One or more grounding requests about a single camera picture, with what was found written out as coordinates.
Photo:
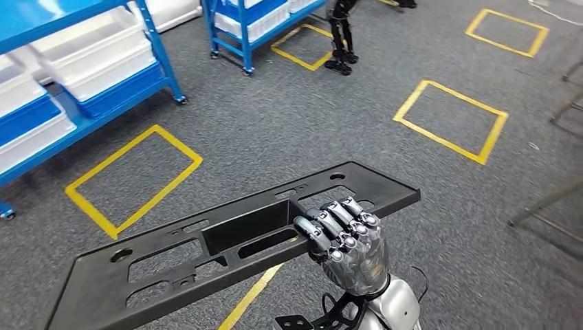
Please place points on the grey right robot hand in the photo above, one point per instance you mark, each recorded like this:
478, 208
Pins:
360, 264

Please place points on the black plastic plate bracket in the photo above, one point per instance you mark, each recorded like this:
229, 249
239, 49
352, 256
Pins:
91, 291

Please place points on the blue wheeled shelf rack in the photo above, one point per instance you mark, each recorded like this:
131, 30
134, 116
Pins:
246, 45

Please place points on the blue metal shelf rack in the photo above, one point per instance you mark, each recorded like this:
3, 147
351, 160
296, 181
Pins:
45, 18

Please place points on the grey metal side table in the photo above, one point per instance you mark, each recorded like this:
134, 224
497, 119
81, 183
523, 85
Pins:
546, 202

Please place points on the black humanoid robot legs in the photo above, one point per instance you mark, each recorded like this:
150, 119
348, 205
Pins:
339, 36
405, 3

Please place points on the blue plastic bin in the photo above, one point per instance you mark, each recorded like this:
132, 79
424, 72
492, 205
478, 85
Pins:
27, 118
255, 7
123, 93

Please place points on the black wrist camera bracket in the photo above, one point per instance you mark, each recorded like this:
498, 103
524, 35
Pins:
339, 309

